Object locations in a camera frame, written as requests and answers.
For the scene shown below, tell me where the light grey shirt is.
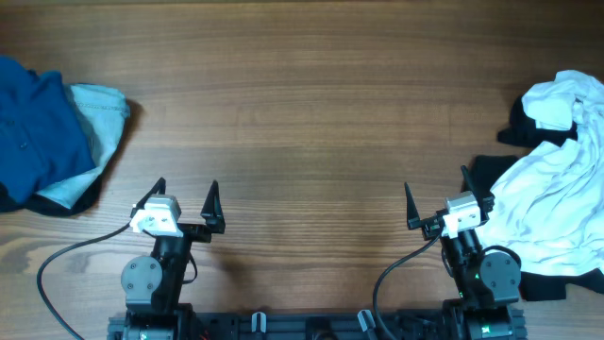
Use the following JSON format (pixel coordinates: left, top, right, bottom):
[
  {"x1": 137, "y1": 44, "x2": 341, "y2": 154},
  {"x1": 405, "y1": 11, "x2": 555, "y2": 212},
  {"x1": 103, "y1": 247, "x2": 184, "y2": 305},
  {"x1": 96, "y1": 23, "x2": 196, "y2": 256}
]
[{"x1": 37, "y1": 83, "x2": 130, "y2": 208}]

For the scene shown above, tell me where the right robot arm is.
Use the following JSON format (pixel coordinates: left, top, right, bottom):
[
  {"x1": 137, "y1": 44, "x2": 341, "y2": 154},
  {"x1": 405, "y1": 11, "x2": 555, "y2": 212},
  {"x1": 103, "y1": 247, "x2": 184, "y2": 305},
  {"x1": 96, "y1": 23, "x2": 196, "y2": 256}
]
[{"x1": 405, "y1": 166, "x2": 528, "y2": 340}]

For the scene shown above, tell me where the black shirt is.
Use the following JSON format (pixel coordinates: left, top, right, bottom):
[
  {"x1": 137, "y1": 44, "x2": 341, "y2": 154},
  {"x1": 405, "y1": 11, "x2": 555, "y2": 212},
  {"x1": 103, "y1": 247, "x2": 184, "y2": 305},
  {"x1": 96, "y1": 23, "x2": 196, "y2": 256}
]
[{"x1": 469, "y1": 96, "x2": 603, "y2": 301}]

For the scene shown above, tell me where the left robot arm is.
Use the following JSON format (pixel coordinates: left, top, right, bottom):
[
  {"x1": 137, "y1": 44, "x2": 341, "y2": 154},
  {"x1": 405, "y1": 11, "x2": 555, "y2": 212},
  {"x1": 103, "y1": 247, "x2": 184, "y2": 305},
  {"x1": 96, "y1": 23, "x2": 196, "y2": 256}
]
[{"x1": 108, "y1": 178, "x2": 226, "y2": 340}]

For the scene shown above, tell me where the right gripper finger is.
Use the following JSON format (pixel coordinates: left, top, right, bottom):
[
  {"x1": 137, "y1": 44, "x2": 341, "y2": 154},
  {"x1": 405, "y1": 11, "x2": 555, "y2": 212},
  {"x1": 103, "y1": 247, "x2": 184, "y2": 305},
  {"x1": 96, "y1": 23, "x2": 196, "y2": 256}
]
[
  {"x1": 461, "y1": 165, "x2": 491, "y2": 208},
  {"x1": 404, "y1": 182, "x2": 421, "y2": 230}
]

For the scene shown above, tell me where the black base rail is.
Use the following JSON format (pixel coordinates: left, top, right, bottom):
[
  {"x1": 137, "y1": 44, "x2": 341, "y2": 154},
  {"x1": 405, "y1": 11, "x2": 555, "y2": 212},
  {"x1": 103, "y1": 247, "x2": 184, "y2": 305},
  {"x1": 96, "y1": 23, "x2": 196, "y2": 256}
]
[{"x1": 107, "y1": 309, "x2": 528, "y2": 340}]

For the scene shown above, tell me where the dark garment under blue shirt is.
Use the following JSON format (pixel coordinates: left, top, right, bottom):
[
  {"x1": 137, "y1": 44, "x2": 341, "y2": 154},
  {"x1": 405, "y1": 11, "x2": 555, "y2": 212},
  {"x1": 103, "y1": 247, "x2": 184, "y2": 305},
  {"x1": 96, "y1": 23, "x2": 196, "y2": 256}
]
[{"x1": 1, "y1": 176, "x2": 103, "y2": 217}]

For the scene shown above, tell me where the white polo shirt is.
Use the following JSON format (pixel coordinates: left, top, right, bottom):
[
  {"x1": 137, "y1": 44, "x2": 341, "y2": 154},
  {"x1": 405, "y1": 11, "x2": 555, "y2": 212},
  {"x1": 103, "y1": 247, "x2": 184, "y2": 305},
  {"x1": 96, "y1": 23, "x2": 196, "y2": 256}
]
[{"x1": 478, "y1": 70, "x2": 603, "y2": 276}]

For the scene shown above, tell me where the blue shirt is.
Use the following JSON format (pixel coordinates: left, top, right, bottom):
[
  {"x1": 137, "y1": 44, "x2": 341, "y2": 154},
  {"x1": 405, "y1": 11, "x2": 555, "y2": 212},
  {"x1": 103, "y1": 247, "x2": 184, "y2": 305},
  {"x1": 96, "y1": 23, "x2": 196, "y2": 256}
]
[{"x1": 1, "y1": 57, "x2": 95, "y2": 205}]

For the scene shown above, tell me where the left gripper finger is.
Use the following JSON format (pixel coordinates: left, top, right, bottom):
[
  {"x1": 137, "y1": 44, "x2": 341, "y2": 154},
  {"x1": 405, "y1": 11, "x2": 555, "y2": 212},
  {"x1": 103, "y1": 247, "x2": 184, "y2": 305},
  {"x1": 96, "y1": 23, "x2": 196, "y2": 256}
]
[
  {"x1": 133, "y1": 178, "x2": 166, "y2": 210},
  {"x1": 200, "y1": 180, "x2": 226, "y2": 234}
]

